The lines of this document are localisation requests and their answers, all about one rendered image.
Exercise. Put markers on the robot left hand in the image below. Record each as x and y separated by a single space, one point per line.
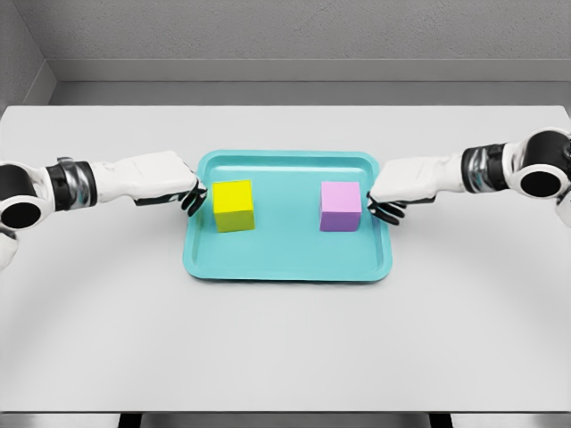
160 176

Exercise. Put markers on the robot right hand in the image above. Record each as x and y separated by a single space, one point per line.
408 178

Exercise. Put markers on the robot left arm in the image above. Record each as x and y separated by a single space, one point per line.
58 187

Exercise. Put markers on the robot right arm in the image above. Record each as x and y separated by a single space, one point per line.
513 167

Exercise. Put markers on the pink cube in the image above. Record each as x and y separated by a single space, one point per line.
340 205

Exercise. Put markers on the yellow cube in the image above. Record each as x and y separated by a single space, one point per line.
233 205

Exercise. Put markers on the teal rectangular tray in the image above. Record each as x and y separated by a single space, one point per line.
285 249

